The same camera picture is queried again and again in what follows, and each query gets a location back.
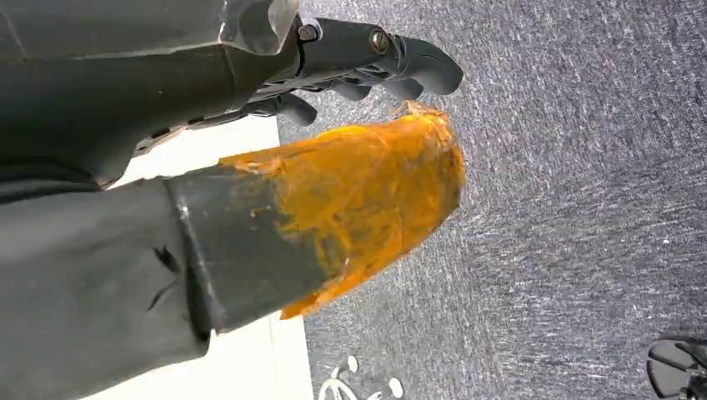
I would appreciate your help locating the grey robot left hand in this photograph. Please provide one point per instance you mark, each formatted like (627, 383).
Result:
(110, 276)

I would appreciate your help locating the chrome stool base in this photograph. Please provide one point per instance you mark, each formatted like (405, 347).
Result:
(353, 382)

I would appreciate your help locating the black chair base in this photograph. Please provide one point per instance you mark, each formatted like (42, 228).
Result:
(676, 367)

